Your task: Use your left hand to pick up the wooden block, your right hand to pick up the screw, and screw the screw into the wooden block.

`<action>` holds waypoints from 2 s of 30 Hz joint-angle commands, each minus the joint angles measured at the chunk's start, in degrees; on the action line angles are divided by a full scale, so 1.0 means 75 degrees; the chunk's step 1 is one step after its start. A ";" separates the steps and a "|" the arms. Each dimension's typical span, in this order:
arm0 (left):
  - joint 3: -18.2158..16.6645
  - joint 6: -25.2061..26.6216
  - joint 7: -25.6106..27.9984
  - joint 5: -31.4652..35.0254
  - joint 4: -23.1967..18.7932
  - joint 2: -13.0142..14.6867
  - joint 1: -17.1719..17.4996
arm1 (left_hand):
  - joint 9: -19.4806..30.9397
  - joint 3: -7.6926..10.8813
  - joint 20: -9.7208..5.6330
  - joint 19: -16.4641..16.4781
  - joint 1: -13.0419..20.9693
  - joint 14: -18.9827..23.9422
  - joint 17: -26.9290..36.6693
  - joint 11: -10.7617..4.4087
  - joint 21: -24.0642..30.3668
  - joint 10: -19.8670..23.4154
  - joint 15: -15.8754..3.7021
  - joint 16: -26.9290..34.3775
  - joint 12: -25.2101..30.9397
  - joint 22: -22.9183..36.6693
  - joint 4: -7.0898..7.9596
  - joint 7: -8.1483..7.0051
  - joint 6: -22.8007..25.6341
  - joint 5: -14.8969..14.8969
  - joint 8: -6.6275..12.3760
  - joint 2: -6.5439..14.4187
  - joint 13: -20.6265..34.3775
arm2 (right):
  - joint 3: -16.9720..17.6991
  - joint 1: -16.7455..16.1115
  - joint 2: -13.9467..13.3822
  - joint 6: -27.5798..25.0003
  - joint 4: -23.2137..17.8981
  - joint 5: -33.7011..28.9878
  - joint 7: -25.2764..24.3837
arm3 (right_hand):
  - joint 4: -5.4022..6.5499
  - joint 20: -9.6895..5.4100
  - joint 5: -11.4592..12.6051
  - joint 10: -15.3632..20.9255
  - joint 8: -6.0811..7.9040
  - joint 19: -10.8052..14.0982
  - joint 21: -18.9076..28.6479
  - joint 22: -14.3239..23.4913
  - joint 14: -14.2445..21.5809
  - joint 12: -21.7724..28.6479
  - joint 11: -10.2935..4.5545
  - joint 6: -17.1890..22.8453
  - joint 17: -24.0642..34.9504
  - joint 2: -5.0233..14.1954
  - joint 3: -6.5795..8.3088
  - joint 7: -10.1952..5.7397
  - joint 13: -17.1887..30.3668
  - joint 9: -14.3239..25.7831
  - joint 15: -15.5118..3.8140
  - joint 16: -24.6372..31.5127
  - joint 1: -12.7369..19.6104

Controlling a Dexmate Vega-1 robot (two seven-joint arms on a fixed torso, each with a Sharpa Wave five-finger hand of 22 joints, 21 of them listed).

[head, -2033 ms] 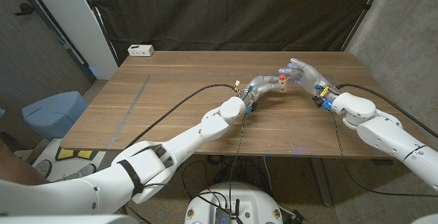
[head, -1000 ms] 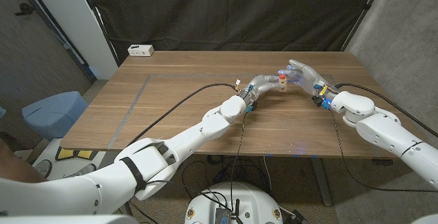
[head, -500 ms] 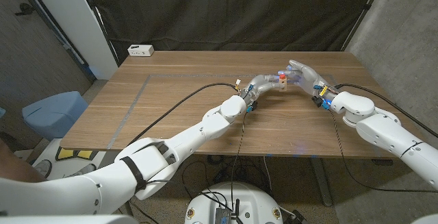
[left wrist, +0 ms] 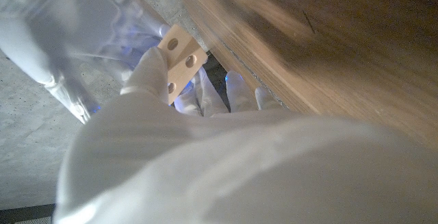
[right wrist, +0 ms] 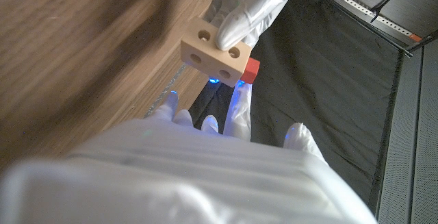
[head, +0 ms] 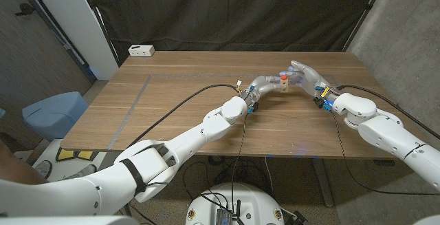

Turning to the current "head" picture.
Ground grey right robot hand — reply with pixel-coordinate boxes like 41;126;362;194
278;60;343;104

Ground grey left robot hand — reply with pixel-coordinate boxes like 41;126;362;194
239;75;289;108

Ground black curtain backdrop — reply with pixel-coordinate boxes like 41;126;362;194
84;0;382;64

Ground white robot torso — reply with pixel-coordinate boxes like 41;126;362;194
185;182;285;225

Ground white power strip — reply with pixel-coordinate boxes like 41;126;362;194
127;44;155;58

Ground grey electronics box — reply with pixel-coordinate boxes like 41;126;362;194
215;208;234;225

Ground grey sneaker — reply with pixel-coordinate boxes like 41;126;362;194
33;160;53;180
63;164;97;180

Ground yellow and black mat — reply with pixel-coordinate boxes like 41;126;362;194
55;147;96;162

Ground blue stool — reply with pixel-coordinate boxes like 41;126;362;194
22;91;89;142

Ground person's bare leg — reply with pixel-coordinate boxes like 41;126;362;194
0;140;47;184

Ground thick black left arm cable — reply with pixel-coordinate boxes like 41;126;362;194
125;83;241;149

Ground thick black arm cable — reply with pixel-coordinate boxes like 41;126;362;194
125;83;241;149
338;85;440;140

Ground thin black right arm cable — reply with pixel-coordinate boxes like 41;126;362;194
329;111;440;196

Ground black curtain frame pole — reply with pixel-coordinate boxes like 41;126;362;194
342;0;391;52
80;0;121;67

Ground tangled black floor cables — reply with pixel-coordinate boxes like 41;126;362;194
181;155;272;198

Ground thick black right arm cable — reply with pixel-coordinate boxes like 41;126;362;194
338;85;440;140

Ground white floor cable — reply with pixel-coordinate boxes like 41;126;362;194
263;156;274;193

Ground white floor base plate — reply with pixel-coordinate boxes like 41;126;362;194
32;138;118;181

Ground black door handle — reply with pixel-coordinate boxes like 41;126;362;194
14;3;35;16

